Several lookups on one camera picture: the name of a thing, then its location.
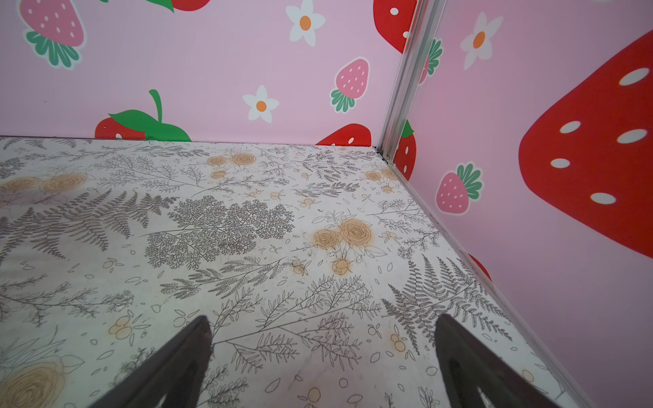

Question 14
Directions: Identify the aluminium corner post right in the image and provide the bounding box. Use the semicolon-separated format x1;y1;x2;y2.
377;1;447;163

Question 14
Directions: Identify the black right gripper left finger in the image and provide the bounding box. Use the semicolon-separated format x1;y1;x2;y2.
92;316;212;408

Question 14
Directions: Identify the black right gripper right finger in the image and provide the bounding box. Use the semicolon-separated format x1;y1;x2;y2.
435;314;557;408

